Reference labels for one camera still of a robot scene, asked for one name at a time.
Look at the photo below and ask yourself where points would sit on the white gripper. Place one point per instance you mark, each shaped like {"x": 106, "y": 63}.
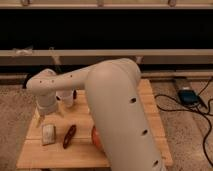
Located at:
{"x": 47, "y": 104}

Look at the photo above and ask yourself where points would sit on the white sponge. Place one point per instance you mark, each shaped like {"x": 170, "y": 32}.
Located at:
{"x": 48, "y": 134}

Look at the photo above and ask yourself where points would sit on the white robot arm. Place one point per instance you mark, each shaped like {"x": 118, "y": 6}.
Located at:
{"x": 111, "y": 90}

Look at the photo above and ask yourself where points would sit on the white cup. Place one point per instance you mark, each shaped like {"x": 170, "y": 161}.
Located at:
{"x": 67, "y": 97}

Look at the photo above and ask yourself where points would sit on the wooden board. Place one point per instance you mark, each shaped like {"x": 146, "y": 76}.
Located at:
{"x": 81, "y": 153}

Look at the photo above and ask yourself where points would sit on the dark red oblong object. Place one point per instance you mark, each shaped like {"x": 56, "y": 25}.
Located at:
{"x": 70, "y": 134}

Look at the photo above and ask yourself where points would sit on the blue power adapter box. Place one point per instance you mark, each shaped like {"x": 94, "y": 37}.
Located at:
{"x": 188, "y": 97}

